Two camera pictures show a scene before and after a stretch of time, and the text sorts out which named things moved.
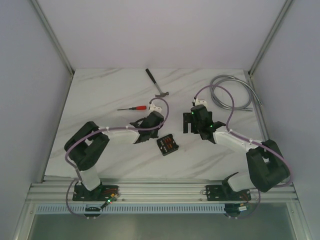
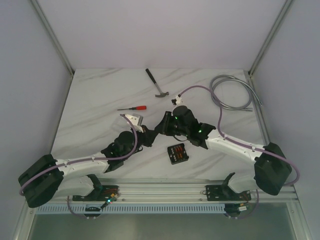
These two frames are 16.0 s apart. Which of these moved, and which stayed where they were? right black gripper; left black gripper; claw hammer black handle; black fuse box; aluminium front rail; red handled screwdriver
Moved: right black gripper; left black gripper; black fuse box
Stayed: claw hammer black handle; aluminium front rail; red handled screwdriver
